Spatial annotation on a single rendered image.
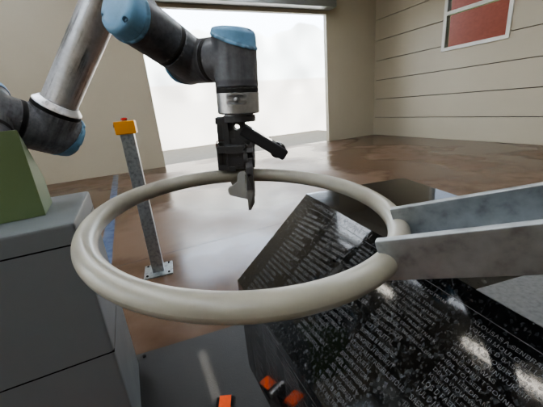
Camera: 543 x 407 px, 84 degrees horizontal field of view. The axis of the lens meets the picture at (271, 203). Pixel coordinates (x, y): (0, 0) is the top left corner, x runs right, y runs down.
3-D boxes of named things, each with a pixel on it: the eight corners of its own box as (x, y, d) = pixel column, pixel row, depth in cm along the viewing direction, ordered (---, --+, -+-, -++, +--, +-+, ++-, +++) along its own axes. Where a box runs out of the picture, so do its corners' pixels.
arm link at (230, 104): (258, 92, 68) (258, 91, 59) (259, 114, 70) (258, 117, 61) (219, 93, 68) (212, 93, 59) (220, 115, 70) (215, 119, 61)
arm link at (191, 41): (157, 27, 65) (198, 18, 59) (196, 55, 75) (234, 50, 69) (149, 69, 65) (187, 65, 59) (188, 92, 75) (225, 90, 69)
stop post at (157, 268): (172, 261, 235) (141, 118, 201) (173, 273, 217) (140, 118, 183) (145, 267, 229) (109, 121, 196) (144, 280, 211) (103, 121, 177)
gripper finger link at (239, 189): (229, 210, 70) (228, 170, 69) (254, 209, 71) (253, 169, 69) (228, 212, 67) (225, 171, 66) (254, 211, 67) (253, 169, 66)
